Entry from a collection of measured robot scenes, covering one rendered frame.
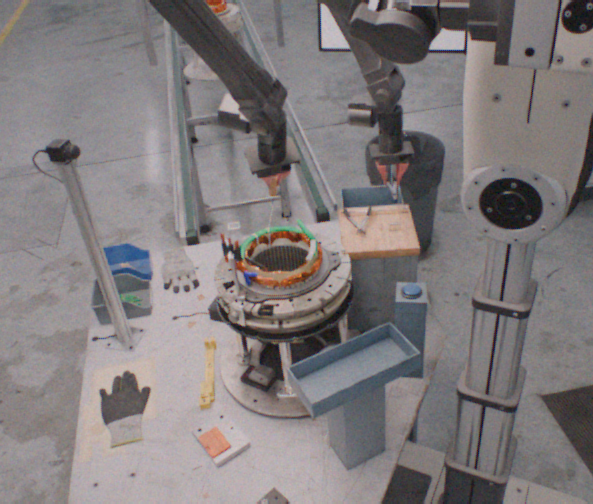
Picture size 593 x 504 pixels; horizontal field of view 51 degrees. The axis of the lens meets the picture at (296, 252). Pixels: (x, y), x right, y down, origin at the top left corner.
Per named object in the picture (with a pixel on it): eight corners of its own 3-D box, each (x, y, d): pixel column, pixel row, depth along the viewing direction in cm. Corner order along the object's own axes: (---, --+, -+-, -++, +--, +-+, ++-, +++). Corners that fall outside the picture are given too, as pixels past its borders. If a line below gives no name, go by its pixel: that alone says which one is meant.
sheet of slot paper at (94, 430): (87, 369, 168) (87, 367, 168) (157, 355, 170) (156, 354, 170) (76, 464, 144) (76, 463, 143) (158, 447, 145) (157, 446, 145)
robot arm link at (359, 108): (388, 92, 135) (401, 73, 140) (340, 88, 140) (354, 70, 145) (391, 139, 143) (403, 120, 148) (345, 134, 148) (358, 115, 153)
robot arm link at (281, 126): (280, 126, 112) (291, 105, 115) (245, 117, 113) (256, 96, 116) (280, 152, 118) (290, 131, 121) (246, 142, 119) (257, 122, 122)
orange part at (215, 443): (198, 439, 144) (197, 436, 144) (216, 428, 147) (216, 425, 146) (213, 459, 140) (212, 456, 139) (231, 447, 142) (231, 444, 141)
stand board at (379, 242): (338, 216, 170) (338, 209, 169) (408, 211, 169) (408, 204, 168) (342, 260, 154) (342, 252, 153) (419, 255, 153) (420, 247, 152)
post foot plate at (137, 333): (147, 330, 179) (146, 328, 178) (133, 352, 172) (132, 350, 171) (119, 326, 181) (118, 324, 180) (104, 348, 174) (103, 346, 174)
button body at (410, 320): (394, 377, 157) (395, 301, 142) (395, 356, 162) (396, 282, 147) (422, 378, 155) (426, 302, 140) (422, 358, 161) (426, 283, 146)
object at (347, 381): (321, 491, 133) (311, 404, 116) (297, 454, 141) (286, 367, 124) (416, 441, 141) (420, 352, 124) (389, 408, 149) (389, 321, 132)
